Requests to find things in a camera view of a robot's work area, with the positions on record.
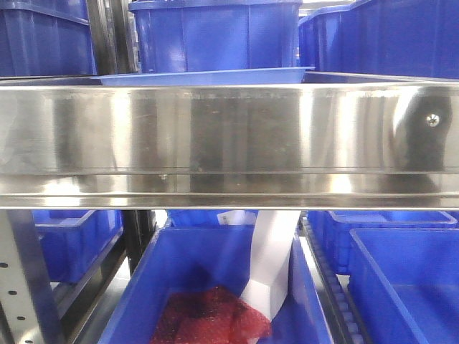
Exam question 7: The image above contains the stainless steel shelf rail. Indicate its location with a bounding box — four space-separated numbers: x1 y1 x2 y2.
1 72 458 210

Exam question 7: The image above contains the blue bin upper left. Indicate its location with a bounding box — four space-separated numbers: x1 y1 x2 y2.
1 1 97 77

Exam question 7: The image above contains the blue bin upper centre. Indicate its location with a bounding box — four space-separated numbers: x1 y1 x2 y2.
128 1 301 73

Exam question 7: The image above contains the blue bin upper right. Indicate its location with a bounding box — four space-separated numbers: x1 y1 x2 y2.
298 1 458 79

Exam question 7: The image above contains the blue bin rear right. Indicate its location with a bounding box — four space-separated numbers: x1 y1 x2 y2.
307 210 458 276

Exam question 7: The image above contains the shelf screw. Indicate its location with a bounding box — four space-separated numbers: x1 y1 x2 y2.
425 113 440 128

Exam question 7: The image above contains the blue bin lower centre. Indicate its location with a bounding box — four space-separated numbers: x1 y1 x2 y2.
99 226 332 343

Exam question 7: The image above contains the blue bin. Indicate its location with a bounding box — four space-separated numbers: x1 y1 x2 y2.
349 229 458 343
1 1 97 77
298 1 458 79
99 226 332 343
128 1 301 73
307 210 458 276
32 209 122 283

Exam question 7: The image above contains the blue bin lower left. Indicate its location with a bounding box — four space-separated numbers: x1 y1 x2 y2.
32 209 122 283

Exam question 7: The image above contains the perforated metal shelf upright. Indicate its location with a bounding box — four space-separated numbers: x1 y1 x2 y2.
1 210 65 343

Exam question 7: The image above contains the blue plastic tray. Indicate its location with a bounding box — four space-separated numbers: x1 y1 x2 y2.
92 67 313 87

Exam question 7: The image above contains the blue bin lower right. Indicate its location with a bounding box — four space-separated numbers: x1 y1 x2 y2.
349 229 458 343

